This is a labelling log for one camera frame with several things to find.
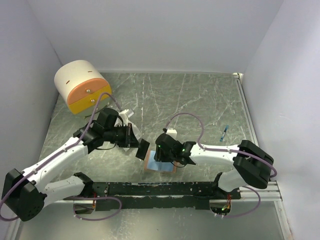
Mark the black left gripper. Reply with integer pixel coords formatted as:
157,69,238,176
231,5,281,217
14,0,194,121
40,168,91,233
104,122,142,148

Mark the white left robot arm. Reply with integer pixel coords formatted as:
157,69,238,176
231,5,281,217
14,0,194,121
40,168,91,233
0,107,141,222

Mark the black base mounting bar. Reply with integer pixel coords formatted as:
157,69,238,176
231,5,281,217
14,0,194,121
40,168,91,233
62,181,241,213

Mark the pink blue card holder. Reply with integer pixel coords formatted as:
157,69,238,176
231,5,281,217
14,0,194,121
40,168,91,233
144,150,177,173

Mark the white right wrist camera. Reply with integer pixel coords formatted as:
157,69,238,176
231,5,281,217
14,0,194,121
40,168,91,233
163,127,178,139

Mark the white card tray box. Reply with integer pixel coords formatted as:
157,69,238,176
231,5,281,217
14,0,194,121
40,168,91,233
122,123,142,152

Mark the blue pen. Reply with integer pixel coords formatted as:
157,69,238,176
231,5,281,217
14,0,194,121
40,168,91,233
219,125,229,142

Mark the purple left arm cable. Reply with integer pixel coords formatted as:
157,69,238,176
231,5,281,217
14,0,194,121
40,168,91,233
0,92,123,222

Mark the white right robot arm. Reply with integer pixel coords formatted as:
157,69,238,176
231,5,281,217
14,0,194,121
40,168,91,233
154,133,276,199

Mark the black credit card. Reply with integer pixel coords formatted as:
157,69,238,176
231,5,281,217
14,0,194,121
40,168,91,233
135,139,150,161

